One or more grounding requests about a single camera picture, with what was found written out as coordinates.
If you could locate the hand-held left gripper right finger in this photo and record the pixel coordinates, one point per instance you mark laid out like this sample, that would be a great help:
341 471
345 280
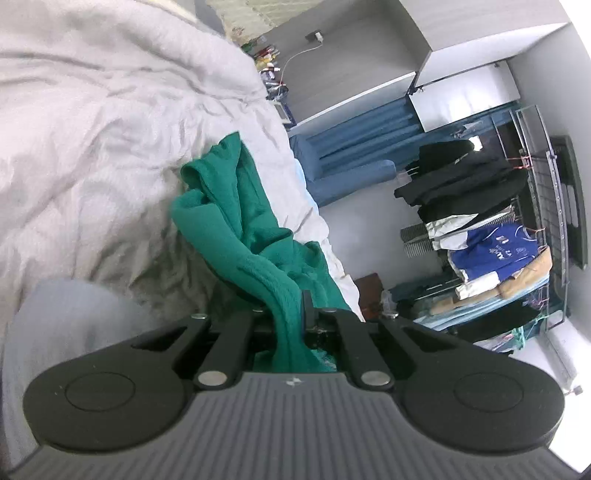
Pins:
341 332

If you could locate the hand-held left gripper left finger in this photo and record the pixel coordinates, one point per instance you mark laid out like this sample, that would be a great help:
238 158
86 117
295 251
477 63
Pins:
240 332

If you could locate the green hoodie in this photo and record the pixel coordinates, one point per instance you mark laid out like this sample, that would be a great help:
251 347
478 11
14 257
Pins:
240 217

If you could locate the metal clothes rack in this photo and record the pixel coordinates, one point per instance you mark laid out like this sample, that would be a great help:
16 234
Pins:
549 207

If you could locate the brown wooden box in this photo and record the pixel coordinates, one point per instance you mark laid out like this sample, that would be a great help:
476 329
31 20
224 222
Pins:
369 295

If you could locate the dark hanging pants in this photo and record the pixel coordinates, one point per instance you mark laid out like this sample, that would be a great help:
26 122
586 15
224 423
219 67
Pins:
415 290

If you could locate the striped hanging garment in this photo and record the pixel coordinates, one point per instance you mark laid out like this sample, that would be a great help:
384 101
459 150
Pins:
415 240

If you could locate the light blue hanging garment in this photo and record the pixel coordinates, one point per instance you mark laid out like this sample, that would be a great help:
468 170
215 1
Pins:
471 311

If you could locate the white puffer jacket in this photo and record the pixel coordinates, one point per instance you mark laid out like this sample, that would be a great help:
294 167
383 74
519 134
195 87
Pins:
450 230

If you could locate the light blue cloth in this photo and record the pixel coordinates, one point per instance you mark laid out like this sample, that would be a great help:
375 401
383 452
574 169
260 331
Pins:
304 184

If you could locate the blue covered chair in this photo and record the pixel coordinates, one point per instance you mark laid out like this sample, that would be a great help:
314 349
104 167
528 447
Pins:
346 175

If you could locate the blue white jersey jacket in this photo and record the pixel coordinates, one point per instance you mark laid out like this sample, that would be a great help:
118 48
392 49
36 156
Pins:
494 249

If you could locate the person's grey clothing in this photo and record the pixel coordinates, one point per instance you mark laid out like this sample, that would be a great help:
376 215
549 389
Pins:
55 323

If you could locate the tan hanging coat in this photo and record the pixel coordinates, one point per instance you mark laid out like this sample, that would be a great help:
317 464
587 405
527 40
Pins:
531 272

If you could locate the blue curtain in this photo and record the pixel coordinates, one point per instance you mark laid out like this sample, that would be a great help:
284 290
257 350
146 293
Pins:
369 129

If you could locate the grey bed blanket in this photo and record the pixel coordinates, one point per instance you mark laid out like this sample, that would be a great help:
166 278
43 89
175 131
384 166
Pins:
92 138

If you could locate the black flat panel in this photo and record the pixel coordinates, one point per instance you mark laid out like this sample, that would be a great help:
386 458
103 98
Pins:
575 203

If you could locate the grey wardrobe cabinet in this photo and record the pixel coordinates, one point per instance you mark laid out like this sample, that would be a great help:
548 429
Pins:
369 55

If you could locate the group of small cosmetic bottles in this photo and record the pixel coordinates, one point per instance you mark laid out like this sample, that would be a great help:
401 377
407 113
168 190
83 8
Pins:
268 55

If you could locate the cream quilted headboard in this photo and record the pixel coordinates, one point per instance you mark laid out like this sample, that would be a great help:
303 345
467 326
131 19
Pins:
258 9

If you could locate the wall socket with charger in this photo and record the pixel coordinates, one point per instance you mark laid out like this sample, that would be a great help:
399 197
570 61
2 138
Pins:
316 35

